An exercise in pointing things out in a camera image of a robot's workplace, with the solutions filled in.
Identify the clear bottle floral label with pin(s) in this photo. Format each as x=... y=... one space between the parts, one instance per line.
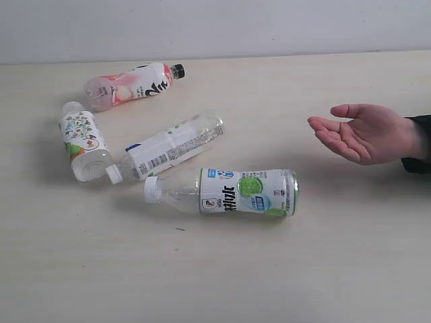
x=84 y=143

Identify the pink peach drink bottle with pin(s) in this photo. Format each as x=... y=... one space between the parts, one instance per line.
x=106 y=92

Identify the clear bottle lime label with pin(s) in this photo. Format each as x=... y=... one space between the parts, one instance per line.
x=212 y=191

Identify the clear bottle white label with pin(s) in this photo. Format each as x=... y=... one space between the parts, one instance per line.
x=167 y=148

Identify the black sleeved forearm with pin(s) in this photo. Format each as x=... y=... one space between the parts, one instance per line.
x=417 y=160

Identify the open bare human hand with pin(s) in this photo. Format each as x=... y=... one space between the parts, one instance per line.
x=372 y=135

